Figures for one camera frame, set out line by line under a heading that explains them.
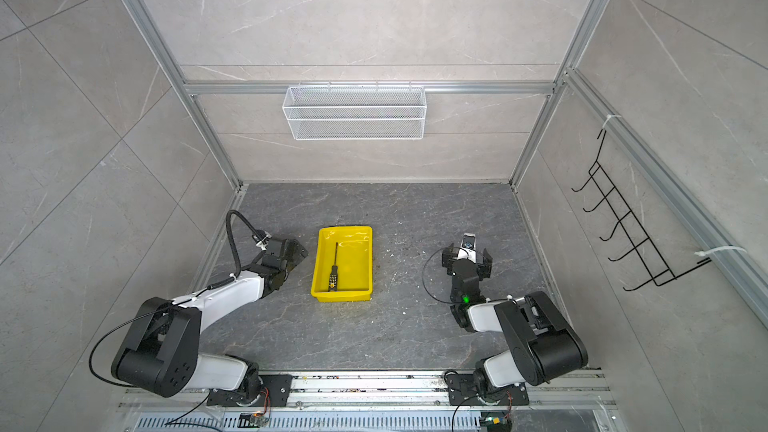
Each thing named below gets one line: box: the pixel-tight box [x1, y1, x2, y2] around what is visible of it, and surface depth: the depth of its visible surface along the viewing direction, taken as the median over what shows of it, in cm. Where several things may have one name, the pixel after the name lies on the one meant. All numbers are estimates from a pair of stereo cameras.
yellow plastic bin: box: [310, 226, 374, 303], surface depth 97 cm
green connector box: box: [480, 410, 512, 432], surface depth 72 cm
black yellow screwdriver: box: [328, 242, 339, 292], surface depth 92 cm
